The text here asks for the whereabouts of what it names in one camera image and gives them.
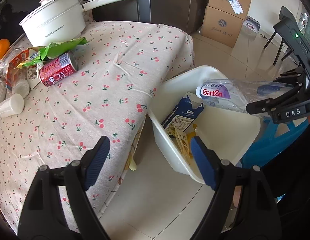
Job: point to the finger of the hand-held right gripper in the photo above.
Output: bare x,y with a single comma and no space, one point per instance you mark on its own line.
292,78
260,107

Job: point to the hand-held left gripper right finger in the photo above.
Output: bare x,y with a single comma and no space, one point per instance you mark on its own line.
203,165

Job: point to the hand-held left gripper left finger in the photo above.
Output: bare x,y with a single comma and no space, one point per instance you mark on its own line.
97,162

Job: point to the clear plastic water bottle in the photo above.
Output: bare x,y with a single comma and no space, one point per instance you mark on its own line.
227,92

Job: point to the white plastic bin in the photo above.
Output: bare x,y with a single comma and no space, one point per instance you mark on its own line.
230,135

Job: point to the black chair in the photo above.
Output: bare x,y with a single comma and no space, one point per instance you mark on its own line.
277,33

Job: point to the yellow snack wrapper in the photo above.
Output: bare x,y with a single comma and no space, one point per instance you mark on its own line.
182,140

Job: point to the cream table leg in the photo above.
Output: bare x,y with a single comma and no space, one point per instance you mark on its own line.
133,163

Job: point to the blue plastic stool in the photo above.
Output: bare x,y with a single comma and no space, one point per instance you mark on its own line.
275,140

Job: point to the cherry print tablecloth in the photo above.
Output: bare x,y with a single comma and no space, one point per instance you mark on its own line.
82,120

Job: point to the blue milk carton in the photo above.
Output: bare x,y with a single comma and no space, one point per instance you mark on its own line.
181,115

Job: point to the small purple white box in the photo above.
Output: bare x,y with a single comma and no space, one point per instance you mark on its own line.
251,25

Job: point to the person's dark clothing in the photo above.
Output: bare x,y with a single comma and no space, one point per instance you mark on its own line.
295,180

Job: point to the red drink can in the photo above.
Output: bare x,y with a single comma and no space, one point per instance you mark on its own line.
57,70

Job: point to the green snack wrapper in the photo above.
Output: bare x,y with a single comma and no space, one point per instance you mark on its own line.
57,48

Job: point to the orange white snack wrapper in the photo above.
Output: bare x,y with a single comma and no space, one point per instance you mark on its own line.
13,67

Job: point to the grey refrigerator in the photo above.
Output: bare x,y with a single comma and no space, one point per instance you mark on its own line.
165,2

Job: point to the white electric cooking pot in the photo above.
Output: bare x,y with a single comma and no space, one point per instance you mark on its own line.
54,20

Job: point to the large orange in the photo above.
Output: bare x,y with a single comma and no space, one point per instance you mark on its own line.
1,48

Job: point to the black microwave oven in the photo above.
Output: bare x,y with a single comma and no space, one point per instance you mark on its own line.
17,7

